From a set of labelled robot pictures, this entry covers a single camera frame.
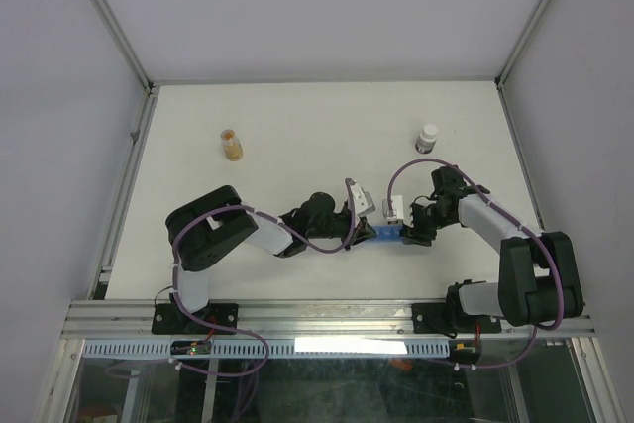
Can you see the grey slotted cable duct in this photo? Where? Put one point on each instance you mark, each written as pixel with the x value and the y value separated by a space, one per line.
pixel 302 347

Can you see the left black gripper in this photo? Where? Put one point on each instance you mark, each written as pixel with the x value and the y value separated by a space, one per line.
pixel 363 231

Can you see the blue weekly pill organizer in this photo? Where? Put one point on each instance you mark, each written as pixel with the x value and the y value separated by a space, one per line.
pixel 391 233

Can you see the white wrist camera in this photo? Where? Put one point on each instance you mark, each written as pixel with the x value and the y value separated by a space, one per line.
pixel 360 202
pixel 393 210

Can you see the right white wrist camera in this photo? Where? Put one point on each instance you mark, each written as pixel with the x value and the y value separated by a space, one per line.
pixel 393 210

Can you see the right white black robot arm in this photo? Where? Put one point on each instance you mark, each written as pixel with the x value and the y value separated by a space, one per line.
pixel 537 282

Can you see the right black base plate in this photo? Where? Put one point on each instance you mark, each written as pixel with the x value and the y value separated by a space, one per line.
pixel 437 318

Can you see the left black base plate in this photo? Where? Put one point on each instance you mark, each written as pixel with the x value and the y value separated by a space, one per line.
pixel 169 320

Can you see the clear capsule bottle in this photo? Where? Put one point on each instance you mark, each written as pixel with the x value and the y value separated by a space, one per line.
pixel 231 145

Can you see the left aluminium frame post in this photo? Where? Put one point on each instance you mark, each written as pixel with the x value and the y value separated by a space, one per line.
pixel 122 43

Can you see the aluminium mounting rail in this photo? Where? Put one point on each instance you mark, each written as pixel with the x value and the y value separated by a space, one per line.
pixel 273 319

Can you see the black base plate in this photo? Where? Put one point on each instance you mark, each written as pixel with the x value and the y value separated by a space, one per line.
pixel 169 320
pixel 437 318

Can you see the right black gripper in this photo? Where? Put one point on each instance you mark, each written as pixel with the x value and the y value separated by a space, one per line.
pixel 415 234

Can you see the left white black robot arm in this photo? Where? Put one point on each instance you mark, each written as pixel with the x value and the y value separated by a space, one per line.
pixel 207 229

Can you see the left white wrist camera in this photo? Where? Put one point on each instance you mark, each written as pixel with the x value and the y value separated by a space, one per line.
pixel 360 202

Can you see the right aluminium frame post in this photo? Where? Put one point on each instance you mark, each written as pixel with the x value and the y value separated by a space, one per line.
pixel 531 25

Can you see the aluminium frame post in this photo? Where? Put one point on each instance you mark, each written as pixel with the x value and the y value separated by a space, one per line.
pixel 531 25
pixel 122 43

